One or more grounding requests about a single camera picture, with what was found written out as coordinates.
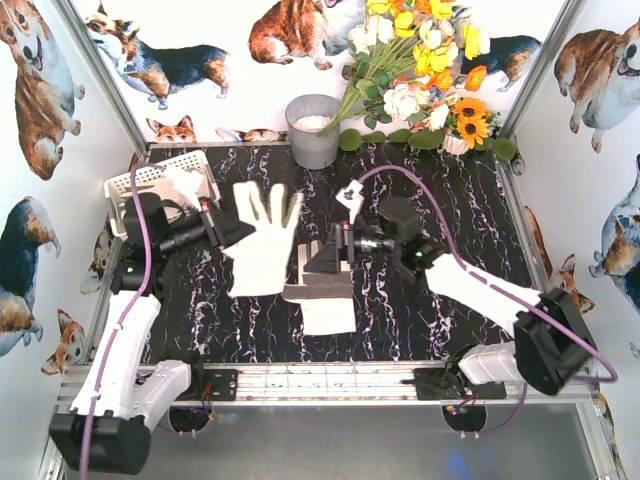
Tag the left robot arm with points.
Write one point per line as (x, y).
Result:
(110, 423)

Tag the white glove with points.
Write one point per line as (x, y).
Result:
(325, 300)
(260, 260)
(171, 199)

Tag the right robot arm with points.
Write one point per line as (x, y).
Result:
(549, 340)

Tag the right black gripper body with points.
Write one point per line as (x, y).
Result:
(340, 248)

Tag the green moss stone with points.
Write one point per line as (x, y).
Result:
(350, 140)
(504, 148)

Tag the white perforated storage basket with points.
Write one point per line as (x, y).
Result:
(117, 190)

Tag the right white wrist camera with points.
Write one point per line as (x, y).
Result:
(351, 198)

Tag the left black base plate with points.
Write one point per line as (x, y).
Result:
(216, 385)

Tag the aluminium front rail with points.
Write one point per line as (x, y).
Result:
(359, 384)

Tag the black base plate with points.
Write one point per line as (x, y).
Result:
(440, 384)
(216, 385)

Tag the small sunflower pot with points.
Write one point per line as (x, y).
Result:
(470, 125)

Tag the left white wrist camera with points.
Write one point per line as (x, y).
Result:
(186, 182)

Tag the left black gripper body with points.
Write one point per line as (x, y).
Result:
(218, 230)

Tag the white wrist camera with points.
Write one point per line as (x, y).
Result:
(351, 198)
(186, 182)

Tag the green moss stone right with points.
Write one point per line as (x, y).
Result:
(504, 148)

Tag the artificial flower bouquet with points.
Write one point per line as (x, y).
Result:
(404, 60)

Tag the grey metal bucket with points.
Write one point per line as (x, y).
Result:
(313, 137)

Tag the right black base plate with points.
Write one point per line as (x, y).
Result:
(440, 384)

